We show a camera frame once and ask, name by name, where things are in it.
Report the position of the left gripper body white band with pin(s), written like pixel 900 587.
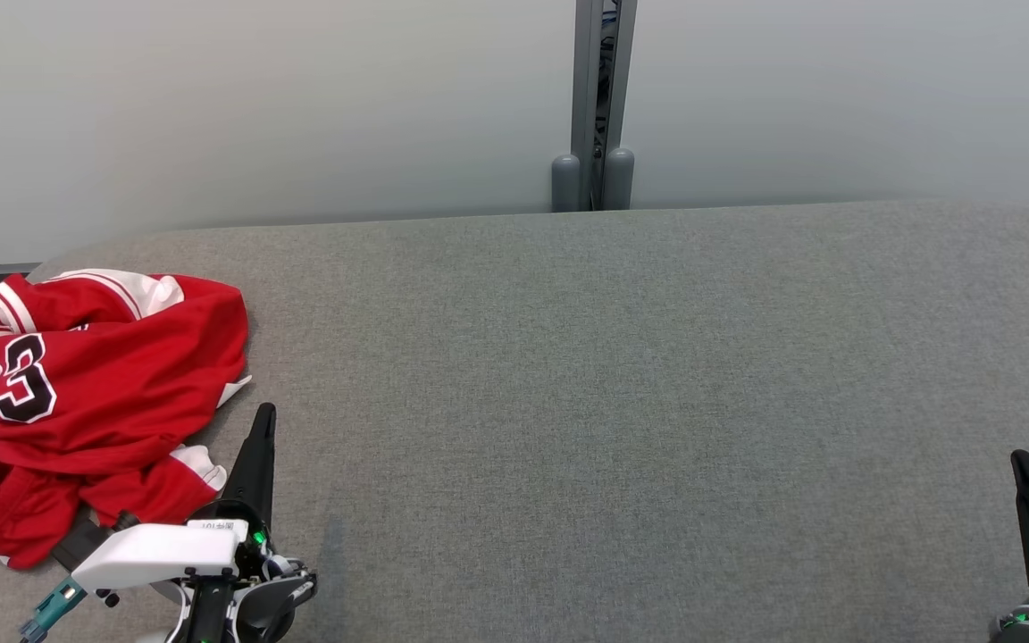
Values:
pixel 157 554

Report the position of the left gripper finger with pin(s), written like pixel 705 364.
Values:
pixel 255 464

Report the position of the red shorts white stripe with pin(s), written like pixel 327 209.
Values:
pixel 23 518

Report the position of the red jersey number 23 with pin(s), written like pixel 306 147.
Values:
pixel 121 375

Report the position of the grey cylindrical post foot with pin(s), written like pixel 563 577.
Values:
pixel 619 179
pixel 565 183

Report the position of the grey partition post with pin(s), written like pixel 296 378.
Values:
pixel 584 71

